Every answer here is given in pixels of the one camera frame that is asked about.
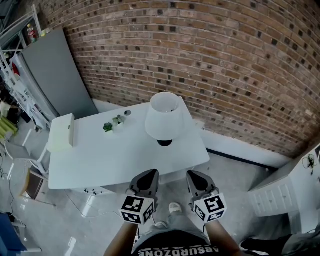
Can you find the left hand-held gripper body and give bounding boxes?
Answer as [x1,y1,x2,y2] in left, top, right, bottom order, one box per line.
[118,168,160,226]

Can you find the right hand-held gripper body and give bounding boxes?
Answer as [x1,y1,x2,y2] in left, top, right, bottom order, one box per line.
[186,169,227,223]

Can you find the white table lamp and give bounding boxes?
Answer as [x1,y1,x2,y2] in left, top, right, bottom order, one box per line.
[144,91,185,147]

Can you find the person's left forearm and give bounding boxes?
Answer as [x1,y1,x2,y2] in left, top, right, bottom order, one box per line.
[104,221,138,256]

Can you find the person's right forearm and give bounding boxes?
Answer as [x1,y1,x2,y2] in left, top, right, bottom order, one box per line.
[203,221,247,256]

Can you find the person's grey shorts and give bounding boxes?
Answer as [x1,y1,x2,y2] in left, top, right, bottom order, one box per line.
[136,213,211,248]

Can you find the person's black printed shirt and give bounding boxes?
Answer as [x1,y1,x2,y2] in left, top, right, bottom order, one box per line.
[131,229,221,256]

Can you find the dark green potted succulent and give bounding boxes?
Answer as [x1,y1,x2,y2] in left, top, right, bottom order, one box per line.
[102,122,118,136]

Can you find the pale green potted plant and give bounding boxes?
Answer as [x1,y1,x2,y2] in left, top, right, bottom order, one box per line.
[112,114,127,131]

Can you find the white drawer cabinet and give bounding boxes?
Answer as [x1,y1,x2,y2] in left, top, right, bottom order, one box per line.
[248,143,320,235]

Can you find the wiry green plant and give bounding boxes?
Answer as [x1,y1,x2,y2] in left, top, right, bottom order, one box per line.
[301,154,316,176]

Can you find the white rectangular box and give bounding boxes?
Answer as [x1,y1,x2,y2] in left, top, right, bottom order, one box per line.
[47,112,76,153]

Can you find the white chair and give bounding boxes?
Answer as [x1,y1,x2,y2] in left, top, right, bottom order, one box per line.
[4,128,51,173]

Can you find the green folded cushion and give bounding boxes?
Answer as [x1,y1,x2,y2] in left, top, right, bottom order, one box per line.
[0,116,19,140]

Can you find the grey tall refrigerator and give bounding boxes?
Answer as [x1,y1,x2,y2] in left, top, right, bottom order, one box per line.
[14,27,100,121]

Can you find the white metal shelf rack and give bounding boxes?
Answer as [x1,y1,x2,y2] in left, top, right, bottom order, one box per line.
[0,4,52,131]

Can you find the red label drink bottle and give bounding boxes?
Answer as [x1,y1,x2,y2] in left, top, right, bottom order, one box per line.
[26,23,38,43]

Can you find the white floor cable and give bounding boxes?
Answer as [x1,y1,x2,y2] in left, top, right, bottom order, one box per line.
[64,189,123,219]

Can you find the wooden frame stool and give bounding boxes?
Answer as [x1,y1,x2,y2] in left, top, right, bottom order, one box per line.
[19,167,50,200]

